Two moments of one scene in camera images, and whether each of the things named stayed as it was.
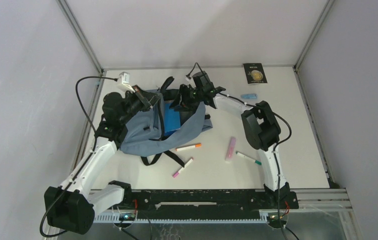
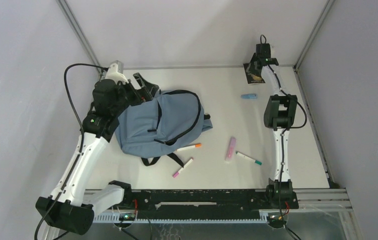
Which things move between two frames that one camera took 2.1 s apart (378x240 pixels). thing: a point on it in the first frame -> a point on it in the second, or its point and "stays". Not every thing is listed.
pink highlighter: (230, 149) stays
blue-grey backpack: (153, 130) stays
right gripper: (183, 90) -> (251, 67)
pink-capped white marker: (176, 173) stays
